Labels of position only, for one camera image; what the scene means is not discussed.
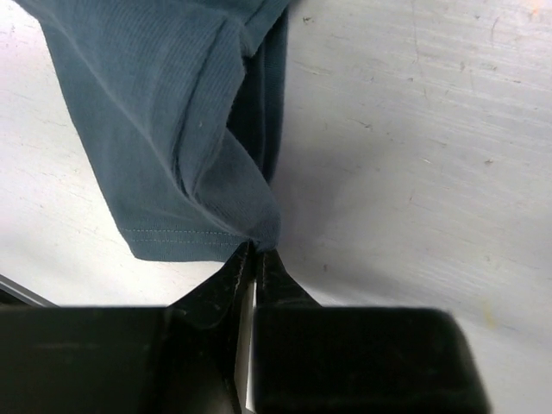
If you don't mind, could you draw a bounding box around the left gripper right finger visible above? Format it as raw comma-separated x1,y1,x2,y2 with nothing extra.
252,251,492,413

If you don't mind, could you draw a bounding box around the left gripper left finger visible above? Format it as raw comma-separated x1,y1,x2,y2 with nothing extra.
1,243,253,413

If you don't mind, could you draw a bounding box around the blue t shirt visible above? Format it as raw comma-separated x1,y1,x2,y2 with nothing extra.
22,1,290,262

